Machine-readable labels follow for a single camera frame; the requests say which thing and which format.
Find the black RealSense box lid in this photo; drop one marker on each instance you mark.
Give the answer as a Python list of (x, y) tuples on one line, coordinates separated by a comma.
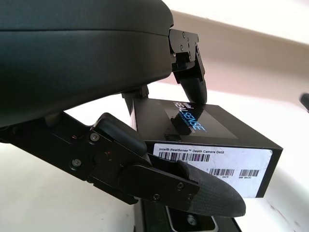
[(217, 125)]

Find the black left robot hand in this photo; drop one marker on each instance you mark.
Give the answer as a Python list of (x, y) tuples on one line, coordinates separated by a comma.
[(72, 60)]

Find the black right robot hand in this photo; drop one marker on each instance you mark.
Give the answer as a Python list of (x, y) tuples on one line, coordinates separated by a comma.
[(304, 101)]

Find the black camera box base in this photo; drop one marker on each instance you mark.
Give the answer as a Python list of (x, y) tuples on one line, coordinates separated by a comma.
[(152, 220)]

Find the silver depth camera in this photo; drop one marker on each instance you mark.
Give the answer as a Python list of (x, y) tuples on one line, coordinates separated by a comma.
[(193, 221)]

